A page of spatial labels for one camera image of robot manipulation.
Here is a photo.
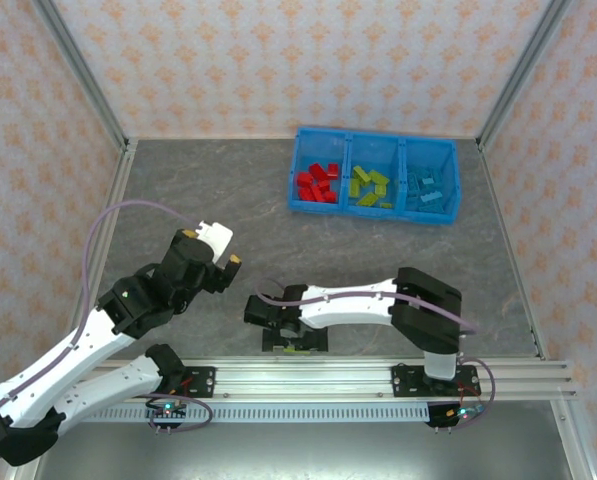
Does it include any blue three-compartment bin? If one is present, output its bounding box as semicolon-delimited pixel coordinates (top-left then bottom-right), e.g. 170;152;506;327
286;124;462;227

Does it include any small electronics board with LED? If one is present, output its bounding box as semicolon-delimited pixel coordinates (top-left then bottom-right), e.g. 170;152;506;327
145;399;189;431
425;402;487;431

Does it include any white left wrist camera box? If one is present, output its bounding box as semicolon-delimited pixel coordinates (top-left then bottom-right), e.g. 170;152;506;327
196;219;235;265

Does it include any long aluminium mounting rail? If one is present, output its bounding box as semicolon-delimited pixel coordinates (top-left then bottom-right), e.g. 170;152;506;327
31;356;578;401

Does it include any slotted grey cable duct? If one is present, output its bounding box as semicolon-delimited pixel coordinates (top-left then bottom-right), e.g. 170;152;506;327
51;403;432;424

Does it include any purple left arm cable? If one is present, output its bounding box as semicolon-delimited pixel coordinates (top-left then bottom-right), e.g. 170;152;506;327
0;200;214;464

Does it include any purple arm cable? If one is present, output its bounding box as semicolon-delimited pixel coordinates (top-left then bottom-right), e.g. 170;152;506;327
254;277;497;432
0;200;214;464

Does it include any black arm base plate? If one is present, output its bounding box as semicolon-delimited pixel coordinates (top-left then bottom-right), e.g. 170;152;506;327
124;365;217;399
390;363;485;400

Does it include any aluminium side rail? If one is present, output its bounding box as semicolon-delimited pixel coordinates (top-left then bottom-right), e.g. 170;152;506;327
476;139;550;362
55;138;140;362

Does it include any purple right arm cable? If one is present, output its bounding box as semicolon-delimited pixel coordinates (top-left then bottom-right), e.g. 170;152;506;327
254;277;497;432

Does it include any aluminium frame post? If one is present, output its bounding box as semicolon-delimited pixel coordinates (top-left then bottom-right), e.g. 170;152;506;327
30;0;132;154
475;0;577;153

